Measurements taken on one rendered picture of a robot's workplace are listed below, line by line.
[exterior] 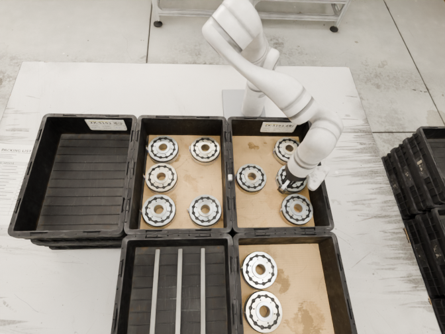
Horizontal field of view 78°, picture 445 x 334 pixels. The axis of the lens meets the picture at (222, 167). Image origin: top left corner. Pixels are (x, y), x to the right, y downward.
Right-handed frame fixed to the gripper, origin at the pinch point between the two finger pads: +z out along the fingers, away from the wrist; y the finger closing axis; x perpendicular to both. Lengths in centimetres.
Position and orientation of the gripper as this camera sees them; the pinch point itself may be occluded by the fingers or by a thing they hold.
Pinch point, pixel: (286, 184)
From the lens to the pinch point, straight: 95.3
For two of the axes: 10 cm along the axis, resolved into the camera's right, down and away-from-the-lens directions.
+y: -6.5, 6.6, -3.8
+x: 7.6, 6.1, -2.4
